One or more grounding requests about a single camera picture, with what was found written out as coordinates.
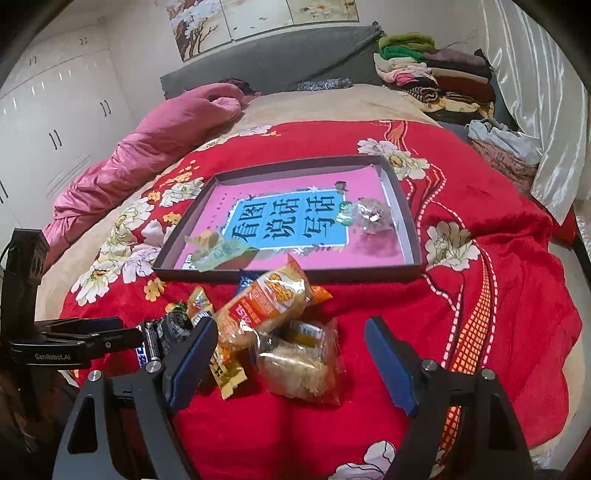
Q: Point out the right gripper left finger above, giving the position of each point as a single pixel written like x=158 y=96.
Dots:
x=122 y=427

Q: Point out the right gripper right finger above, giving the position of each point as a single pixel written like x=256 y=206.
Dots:
x=490 y=445

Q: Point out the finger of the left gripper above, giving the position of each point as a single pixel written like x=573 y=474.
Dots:
x=79 y=326

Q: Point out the Snickers chocolate bar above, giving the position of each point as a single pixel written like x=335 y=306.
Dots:
x=149 y=349

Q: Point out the black candy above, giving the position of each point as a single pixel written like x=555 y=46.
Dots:
x=174 y=327

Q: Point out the yellow snack packet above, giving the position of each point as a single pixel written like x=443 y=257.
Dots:
x=226 y=370

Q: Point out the light green snack packet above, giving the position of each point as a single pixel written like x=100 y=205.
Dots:
x=209 y=250

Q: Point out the clear brown cake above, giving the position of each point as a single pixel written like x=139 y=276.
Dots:
x=301 y=360

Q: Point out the dark blue snack bar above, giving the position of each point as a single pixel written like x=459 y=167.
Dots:
x=246 y=279

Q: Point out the orange biscuit packet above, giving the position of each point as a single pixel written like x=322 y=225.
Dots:
x=273 y=298

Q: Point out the clear small pastry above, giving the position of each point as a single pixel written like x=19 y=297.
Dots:
x=371 y=215

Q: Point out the red floral blanket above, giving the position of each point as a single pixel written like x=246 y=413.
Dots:
x=490 y=295

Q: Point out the white wardrobe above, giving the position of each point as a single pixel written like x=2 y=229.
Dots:
x=62 y=110

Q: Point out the pink book with blue title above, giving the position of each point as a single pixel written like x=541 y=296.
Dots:
x=296 y=216

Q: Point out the pink quilt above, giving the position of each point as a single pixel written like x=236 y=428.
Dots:
x=164 y=136

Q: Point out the grey crumpled clothes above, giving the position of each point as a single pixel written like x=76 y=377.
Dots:
x=524 y=147

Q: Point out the stack of folded clothes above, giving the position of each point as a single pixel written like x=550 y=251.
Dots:
x=444 y=83

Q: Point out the blue patterned cloth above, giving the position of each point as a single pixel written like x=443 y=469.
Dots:
x=324 y=84

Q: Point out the white satin curtain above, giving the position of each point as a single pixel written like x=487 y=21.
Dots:
x=548 y=100

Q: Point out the grey headboard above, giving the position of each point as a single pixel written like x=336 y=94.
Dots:
x=281 y=62

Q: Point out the floral wall painting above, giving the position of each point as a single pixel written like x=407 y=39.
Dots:
x=201 y=25

